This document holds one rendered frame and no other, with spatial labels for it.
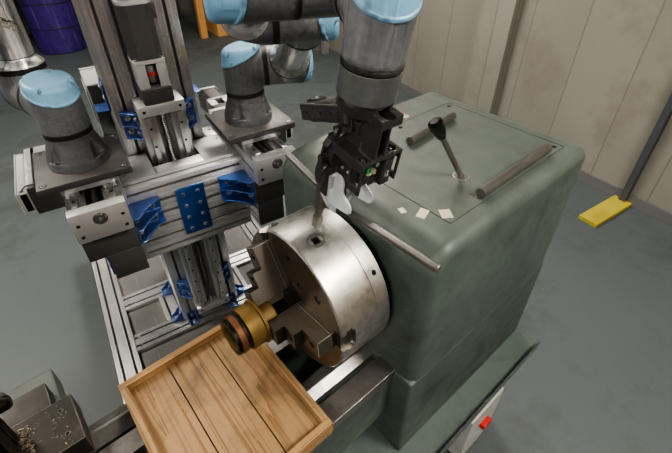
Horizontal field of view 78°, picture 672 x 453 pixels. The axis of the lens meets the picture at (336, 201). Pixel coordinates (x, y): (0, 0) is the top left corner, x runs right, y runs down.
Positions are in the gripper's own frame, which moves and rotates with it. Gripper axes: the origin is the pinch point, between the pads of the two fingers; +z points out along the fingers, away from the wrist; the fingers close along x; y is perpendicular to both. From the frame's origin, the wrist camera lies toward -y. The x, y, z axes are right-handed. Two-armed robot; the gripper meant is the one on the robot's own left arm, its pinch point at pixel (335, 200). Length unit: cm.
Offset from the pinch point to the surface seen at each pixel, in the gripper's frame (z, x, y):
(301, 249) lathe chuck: 13.2, -3.5, -3.2
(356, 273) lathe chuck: 15.9, 3.0, 5.2
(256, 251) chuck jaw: 18.7, -8.2, -10.9
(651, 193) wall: 119, 271, 22
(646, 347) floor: 125, 157, 68
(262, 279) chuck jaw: 22.5, -9.3, -7.1
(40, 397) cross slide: 43, -51, -20
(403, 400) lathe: 54, 11, 22
